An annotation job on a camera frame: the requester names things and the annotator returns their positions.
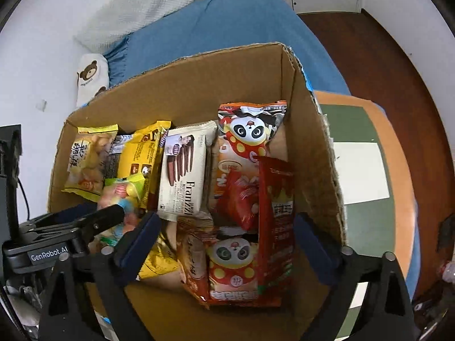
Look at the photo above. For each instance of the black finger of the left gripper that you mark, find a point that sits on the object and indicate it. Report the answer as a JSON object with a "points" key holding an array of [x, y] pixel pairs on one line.
{"points": [[88, 226]]}

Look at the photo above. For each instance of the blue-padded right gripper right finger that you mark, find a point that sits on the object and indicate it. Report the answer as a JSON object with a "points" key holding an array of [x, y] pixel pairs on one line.
{"points": [[385, 313]]}

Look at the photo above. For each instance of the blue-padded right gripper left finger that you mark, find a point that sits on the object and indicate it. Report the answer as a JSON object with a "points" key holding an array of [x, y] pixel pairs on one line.
{"points": [[68, 314]]}

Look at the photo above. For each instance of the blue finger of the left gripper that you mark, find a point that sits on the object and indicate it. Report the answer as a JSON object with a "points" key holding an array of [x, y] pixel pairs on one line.
{"points": [[62, 217]]}

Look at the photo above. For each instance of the yellow puff snack bag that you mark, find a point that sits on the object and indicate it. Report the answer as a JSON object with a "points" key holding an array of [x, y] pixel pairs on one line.
{"points": [[87, 161]]}

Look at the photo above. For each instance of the colourful candy ball bag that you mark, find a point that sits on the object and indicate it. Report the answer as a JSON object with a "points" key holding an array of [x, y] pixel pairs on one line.
{"points": [[120, 202]]}

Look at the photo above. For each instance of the yellow black snack pack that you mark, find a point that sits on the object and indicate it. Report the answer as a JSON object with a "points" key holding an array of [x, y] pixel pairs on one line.
{"points": [[139, 153]]}

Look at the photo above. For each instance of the beige Franzzi cookie pack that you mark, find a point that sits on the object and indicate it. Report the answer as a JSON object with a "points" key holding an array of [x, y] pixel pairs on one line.
{"points": [[186, 162]]}

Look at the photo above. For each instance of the brown biscuit pack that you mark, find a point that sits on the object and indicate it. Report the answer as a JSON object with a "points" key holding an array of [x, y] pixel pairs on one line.
{"points": [[193, 236]]}

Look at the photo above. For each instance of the small red snack pack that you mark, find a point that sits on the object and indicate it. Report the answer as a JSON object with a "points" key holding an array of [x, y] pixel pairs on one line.
{"points": [[239, 202]]}

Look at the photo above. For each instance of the red crown snack pack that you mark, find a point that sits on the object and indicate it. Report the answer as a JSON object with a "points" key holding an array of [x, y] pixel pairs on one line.
{"points": [[275, 225]]}

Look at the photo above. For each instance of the orange panda snack bag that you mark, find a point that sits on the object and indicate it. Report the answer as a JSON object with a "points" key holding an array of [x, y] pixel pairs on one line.
{"points": [[244, 131]]}

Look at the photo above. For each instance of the yellow panda snack bag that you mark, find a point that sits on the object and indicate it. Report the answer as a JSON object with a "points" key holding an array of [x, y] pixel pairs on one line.
{"points": [[161, 260]]}

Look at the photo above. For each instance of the green white checkered mat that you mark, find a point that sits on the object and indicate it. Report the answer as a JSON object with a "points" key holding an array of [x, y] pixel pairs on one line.
{"points": [[375, 181]]}

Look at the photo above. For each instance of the bear print white cloth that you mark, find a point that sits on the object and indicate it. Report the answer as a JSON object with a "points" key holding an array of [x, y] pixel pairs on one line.
{"points": [[92, 77]]}

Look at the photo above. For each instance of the cardboard milk box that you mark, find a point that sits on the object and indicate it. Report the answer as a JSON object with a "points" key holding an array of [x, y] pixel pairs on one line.
{"points": [[189, 91]]}

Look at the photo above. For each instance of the grey white pillow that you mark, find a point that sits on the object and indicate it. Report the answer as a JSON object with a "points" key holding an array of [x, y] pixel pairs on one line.
{"points": [[111, 20]]}

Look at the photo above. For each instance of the blue bed sheet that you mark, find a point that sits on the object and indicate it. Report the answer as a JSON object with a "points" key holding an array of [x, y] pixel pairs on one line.
{"points": [[208, 25]]}

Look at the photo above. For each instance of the white wall switch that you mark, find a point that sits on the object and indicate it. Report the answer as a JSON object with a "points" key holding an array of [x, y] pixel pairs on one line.
{"points": [[41, 105]]}

